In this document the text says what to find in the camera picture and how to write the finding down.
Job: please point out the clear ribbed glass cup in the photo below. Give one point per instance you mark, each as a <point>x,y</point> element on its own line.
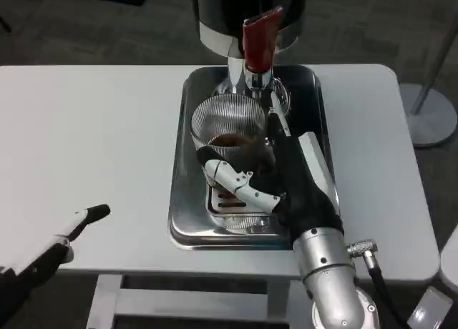
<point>229,121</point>

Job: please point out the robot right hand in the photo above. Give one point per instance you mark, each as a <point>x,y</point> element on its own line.
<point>304,200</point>

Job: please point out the black and chrome drink dispenser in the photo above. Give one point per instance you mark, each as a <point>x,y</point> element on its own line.
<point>214,14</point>

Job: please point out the steel drip tray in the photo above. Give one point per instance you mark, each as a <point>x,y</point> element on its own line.
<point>186,200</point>

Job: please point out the steel drip grid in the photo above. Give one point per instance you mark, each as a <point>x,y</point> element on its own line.
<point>223,204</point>

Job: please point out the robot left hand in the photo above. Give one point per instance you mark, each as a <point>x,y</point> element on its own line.
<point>32,271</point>

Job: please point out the grey stanchion pole with base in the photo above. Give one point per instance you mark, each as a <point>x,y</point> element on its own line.
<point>429,118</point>

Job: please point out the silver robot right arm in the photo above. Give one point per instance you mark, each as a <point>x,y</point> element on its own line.
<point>329,279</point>

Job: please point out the white table frame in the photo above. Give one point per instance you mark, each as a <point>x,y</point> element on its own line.
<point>107,300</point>

